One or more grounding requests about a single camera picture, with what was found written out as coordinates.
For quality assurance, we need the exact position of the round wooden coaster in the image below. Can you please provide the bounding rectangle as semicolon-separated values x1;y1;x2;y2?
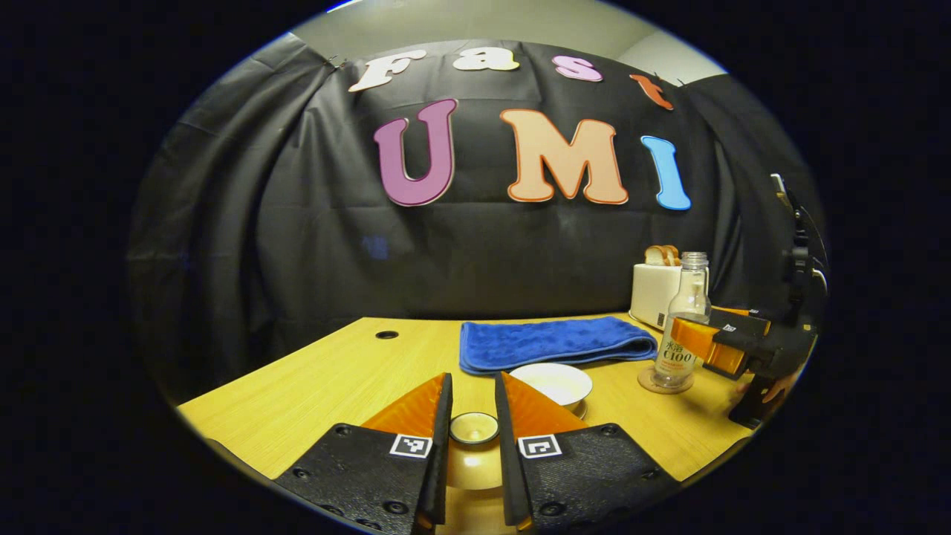
637;368;695;395

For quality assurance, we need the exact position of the white toaster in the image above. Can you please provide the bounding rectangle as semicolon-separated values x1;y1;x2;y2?
629;262;710;331

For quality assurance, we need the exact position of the black backdrop cloth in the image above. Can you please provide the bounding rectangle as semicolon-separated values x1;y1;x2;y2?
128;33;825;387

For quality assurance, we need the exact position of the clear glass water bottle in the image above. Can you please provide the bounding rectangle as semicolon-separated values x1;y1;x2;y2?
652;251;713;389

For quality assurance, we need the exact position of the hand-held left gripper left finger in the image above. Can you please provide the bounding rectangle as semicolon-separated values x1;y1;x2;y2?
273;372;454;534

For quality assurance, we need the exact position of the blue towel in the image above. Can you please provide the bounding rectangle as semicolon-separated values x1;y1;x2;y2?
459;317;659;376

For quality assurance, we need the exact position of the yellow teacup lid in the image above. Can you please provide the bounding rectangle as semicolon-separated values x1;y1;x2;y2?
444;411;507;491

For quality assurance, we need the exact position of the yellow teacup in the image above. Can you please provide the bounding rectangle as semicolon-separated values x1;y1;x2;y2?
509;363;594;411

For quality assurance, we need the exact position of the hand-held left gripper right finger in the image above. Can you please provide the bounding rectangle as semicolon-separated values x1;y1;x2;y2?
494;372;681;532

